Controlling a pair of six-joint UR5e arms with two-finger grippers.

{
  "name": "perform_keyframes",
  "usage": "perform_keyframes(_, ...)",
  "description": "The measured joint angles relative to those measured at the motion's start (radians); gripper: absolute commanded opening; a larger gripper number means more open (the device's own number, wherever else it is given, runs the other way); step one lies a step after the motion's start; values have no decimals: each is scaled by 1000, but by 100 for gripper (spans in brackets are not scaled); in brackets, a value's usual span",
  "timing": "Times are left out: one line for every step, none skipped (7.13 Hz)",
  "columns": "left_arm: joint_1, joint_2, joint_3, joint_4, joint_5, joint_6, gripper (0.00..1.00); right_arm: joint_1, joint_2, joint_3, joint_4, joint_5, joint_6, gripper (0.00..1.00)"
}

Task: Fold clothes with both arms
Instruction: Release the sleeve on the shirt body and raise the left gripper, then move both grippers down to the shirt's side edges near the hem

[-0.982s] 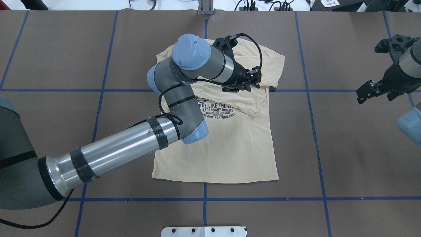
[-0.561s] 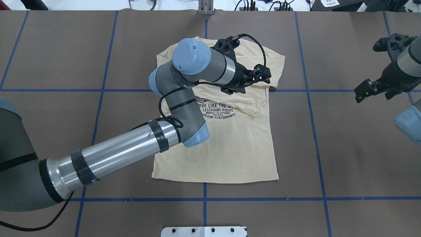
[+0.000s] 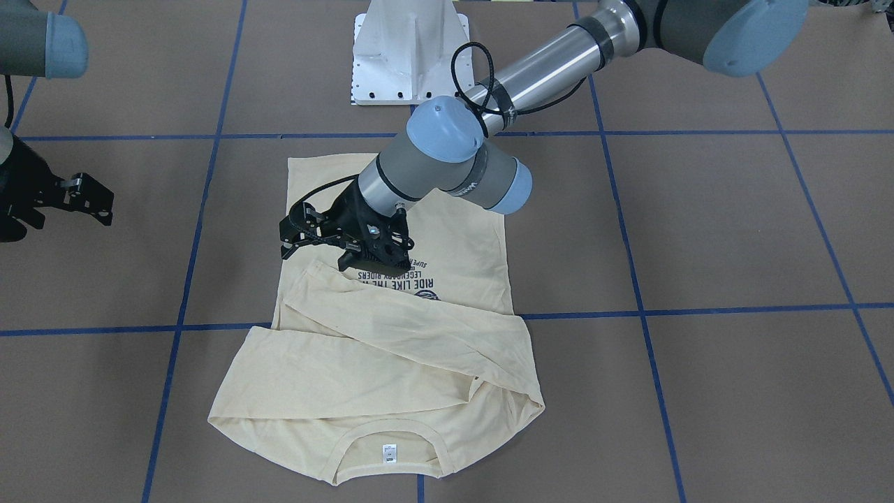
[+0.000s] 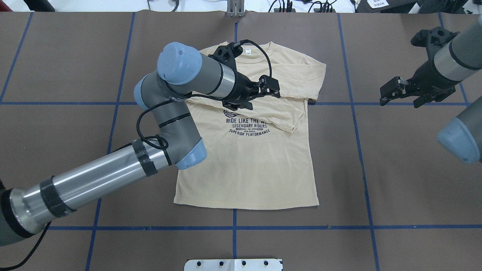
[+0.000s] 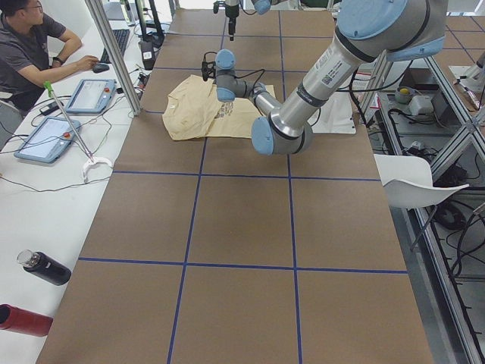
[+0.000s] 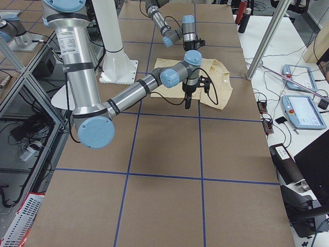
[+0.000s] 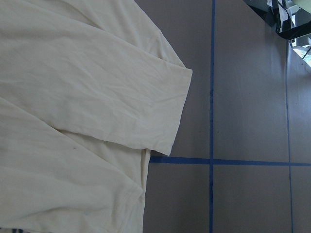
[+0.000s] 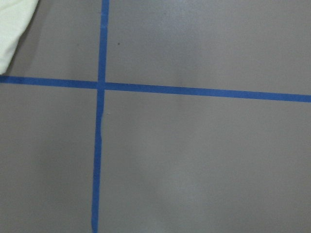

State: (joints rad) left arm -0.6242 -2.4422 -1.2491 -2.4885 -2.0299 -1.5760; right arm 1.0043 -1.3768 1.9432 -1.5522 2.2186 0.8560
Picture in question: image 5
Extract aluminium side frame rails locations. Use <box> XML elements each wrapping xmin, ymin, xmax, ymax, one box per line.
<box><xmin>370</xmin><ymin>44</ymin><xmax>484</xmax><ymax>363</ymax></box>

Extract white plastic chair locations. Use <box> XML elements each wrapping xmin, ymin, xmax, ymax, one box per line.
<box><xmin>373</xmin><ymin>153</ymin><xmax>471</xmax><ymax>251</ymax></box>

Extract black monitor stand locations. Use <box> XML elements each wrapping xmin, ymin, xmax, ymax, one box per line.
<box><xmin>135</xmin><ymin>0</ymin><xmax>165</xmax><ymax>49</ymax></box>

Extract black computer mouse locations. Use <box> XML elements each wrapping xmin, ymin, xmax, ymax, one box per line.
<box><xmin>92</xmin><ymin>63</ymin><xmax>110</xmax><ymax>74</ymax></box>

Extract red bottle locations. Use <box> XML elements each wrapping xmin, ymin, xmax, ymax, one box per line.
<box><xmin>1</xmin><ymin>304</ymin><xmax>53</xmax><ymax>337</ymax></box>

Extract seated man grey shirt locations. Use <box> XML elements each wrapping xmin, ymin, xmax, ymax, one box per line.
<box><xmin>1</xmin><ymin>0</ymin><xmax>99</xmax><ymax>113</ymax></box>

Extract black water bottle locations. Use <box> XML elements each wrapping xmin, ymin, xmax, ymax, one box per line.
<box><xmin>17</xmin><ymin>249</ymin><xmax>71</xmax><ymax>286</ymax></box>

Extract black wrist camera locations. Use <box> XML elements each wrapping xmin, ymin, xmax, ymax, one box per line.
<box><xmin>213</xmin><ymin>0</ymin><xmax>225</xmax><ymax>14</ymax></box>
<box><xmin>201</xmin><ymin>61</ymin><xmax>216</xmax><ymax>82</ymax></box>

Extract aluminium frame post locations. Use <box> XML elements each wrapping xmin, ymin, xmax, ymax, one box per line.
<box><xmin>85</xmin><ymin>0</ymin><xmax>141</xmax><ymax>116</ymax></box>

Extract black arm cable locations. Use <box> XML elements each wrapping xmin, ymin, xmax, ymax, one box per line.
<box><xmin>202</xmin><ymin>52</ymin><xmax>267</xmax><ymax>92</ymax></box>

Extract blue teach pendant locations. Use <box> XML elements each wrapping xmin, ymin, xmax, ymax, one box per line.
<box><xmin>65</xmin><ymin>79</ymin><xmax>117</xmax><ymax>115</ymax></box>
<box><xmin>14</xmin><ymin>116</ymin><xmax>75</xmax><ymax>164</ymax></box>

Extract cream long-sleeve printed shirt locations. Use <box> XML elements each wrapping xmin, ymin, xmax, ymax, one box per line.
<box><xmin>162</xmin><ymin>75</ymin><xmax>261</xmax><ymax>140</ymax></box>

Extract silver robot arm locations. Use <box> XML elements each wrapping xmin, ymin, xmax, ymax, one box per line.
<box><xmin>213</xmin><ymin>0</ymin><xmax>281</xmax><ymax>41</ymax></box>
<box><xmin>215</xmin><ymin>0</ymin><xmax>448</xmax><ymax>155</ymax></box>

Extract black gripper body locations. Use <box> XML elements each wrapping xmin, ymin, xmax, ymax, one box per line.
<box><xmin>225</xmin><ymin>3</ymin><xmax>239</xmax><ymax>32</ymax></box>

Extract black keyboard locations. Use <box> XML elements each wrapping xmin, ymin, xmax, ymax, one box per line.
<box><xmin>99</xmin><ymin>29</ymin><xmax>130</xmax><ymax>64</ymax></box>

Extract upper blue teach pendant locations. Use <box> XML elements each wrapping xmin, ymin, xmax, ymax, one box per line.
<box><xmin>65</xmin><ymin>79</ymin><xmax>117</xmax><ymax>115</ymax></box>

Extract lower blue teach pendant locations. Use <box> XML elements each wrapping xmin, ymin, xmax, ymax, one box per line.
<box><xmin>14</xmin><ymin>116</ymin><xmax>75</xmax><ymax>164</ymax></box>

